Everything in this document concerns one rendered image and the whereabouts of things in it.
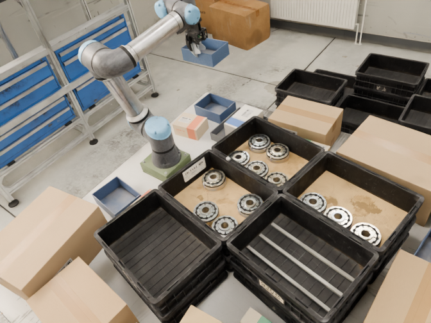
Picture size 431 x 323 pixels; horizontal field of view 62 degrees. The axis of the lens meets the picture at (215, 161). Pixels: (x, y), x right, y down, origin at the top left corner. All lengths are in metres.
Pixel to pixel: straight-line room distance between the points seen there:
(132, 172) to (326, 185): 0.98
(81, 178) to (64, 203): 1.52
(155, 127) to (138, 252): 0.58
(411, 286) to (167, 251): 0.82
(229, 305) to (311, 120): 0.94
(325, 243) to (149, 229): 0.68
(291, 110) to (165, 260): 0.98
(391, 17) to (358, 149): 2.79
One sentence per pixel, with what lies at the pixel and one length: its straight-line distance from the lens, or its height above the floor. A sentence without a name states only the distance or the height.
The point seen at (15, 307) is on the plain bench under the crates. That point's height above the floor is 0.70.
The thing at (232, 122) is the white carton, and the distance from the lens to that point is 1.93.
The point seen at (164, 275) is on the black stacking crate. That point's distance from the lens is 1.35.
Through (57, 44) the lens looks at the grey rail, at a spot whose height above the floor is 0.92.
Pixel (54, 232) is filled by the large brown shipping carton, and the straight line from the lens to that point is 1.56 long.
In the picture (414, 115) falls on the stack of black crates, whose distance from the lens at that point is 2.54.
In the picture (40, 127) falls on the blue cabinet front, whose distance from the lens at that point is 3.12.
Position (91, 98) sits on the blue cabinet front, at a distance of 3.32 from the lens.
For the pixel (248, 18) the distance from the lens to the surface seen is 4.22.
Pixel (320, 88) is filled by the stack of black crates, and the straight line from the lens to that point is 2.70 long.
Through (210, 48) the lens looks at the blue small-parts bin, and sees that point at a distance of 2.04.
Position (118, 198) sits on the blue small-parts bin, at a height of 0.70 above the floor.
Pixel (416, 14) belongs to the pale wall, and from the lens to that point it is 4.21.
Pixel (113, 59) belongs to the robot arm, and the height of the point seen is 1.37.
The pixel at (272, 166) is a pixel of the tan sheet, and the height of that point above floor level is 0.83.
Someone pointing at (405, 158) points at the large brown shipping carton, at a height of 0.90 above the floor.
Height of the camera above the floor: 1.97
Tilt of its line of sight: 43 degrees down
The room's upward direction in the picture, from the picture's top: 11 degrees counter-clockwise
